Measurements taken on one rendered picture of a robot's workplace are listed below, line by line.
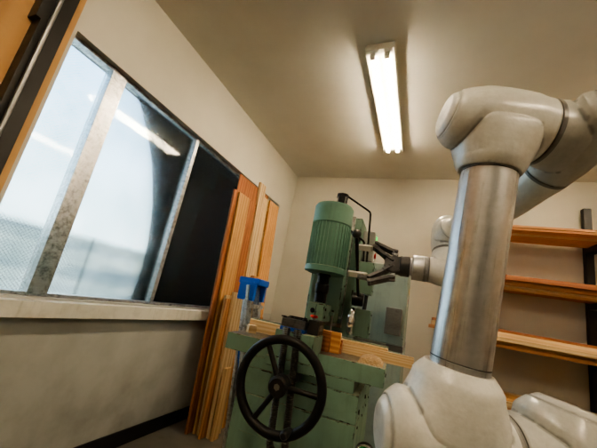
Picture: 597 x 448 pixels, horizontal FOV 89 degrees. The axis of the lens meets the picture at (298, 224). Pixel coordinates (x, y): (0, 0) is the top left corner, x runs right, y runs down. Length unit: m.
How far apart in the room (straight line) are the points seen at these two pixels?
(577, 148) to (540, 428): 0.50
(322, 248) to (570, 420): 0.88
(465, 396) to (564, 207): 3.50
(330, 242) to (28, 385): 1.57
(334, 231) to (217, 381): 1.72
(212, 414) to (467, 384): 2.27
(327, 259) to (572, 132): 0.85
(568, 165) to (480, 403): 0.48
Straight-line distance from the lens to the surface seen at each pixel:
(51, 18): 1.93
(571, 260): 3.87
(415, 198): 3.81
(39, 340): 2.00
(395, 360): 1.30
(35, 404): 2.12
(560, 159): 0.79
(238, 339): 1.28
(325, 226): 1.30
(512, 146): 0.69
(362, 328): 1.46
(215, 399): 2.68
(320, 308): 1.28
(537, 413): 0.73
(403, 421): 0.61
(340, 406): 1.18
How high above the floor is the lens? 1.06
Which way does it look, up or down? 14 degrees up
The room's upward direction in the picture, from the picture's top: 11 degrees clockwise
